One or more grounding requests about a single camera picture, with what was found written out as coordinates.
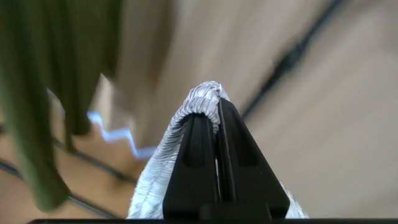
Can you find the green sleeveless shirt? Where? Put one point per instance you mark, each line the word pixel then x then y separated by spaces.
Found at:
pixel 46 77

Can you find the pale grey garment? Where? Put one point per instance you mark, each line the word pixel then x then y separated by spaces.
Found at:
pixel 155 180

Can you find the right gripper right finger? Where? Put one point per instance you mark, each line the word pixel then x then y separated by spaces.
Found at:
pixel 248 180

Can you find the black clothes rack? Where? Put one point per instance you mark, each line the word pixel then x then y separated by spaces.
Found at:
pixel 289 60

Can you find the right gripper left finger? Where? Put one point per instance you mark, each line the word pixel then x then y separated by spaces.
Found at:
pixel 192 174

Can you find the beige curtain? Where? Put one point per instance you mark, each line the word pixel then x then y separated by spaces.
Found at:
pixel 217 46

